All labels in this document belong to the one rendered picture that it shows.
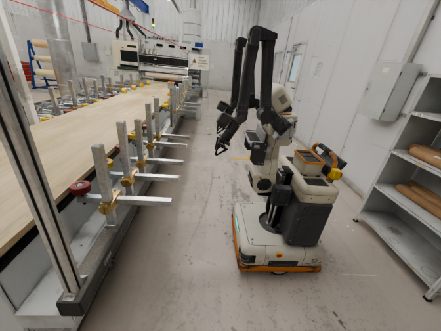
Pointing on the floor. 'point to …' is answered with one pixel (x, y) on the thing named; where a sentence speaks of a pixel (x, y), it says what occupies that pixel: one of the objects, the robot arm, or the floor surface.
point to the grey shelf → (399, 224)
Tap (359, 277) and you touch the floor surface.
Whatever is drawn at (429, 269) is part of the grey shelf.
